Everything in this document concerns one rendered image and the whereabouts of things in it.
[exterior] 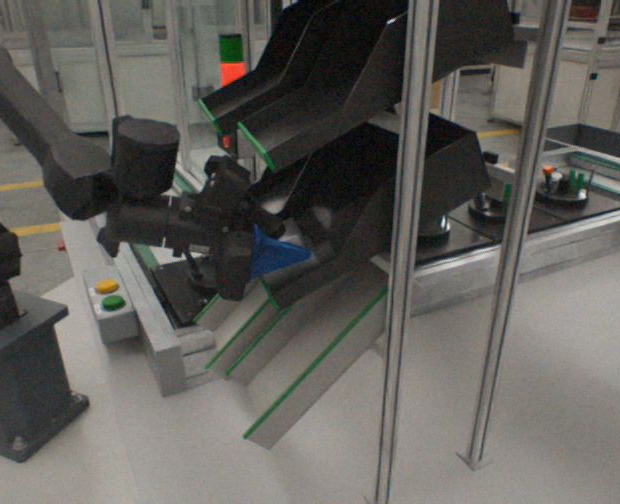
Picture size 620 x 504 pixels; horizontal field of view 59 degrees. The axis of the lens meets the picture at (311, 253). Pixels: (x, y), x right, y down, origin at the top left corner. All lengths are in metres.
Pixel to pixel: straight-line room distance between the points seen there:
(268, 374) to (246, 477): 0.17
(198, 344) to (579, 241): 0.98
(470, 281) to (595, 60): 4.76
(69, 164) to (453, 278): 0.86
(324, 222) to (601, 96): 5.50
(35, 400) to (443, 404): 0.66
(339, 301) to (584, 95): 5.31
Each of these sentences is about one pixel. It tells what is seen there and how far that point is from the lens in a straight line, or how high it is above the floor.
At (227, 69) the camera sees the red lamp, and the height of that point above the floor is 1.35.
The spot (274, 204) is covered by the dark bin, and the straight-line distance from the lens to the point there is 0.80.
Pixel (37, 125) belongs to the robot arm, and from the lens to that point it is 0.66.
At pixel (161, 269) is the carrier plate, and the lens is 1.20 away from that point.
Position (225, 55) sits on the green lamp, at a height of 1.38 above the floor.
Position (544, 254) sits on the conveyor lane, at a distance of 1.44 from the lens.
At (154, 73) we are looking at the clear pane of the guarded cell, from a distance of 2.36.
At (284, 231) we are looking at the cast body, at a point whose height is 1.27.
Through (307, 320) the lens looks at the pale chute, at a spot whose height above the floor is 1.08.
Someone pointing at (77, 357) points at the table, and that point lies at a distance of 1.18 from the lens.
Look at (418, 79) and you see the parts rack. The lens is 0.54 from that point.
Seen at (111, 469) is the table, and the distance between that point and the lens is 0.94.
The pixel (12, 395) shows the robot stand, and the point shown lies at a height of 0.97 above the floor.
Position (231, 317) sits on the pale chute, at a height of 1.02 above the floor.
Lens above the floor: 1.52
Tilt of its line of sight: 27 degrees down
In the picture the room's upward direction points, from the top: straight up
